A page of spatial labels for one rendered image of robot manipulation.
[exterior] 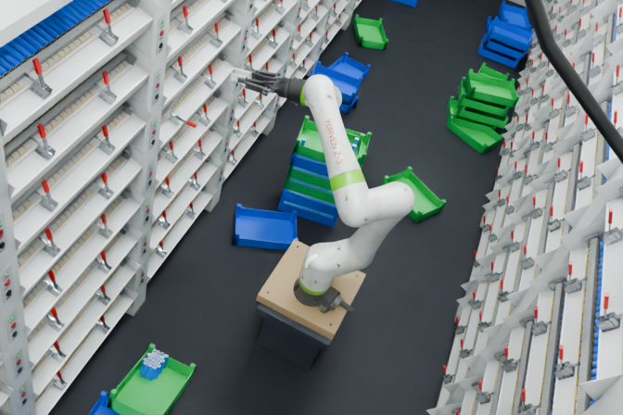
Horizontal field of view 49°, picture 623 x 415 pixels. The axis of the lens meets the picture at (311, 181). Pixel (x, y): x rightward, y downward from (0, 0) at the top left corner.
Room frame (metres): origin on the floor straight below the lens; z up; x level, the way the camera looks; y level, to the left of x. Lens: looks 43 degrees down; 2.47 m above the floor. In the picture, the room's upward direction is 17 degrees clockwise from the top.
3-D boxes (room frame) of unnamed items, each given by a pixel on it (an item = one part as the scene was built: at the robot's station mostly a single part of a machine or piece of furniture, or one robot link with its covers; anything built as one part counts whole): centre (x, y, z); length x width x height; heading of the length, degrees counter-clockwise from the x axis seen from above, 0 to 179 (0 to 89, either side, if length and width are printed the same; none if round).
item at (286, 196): (2.51, -0.03, 0.12); 0.30 x 0.20 x 0.08; 89
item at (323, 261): (1.72, -0.14, 0.48); 0.16 x 0.13 x 0.19; 128
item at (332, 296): (1.69, -0.18, 0.36); 0.26 x 0.15 x 0.06; 68
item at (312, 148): (2.51, -0.03, 0.44); 0.30 x 0.20 x 0.08; 89
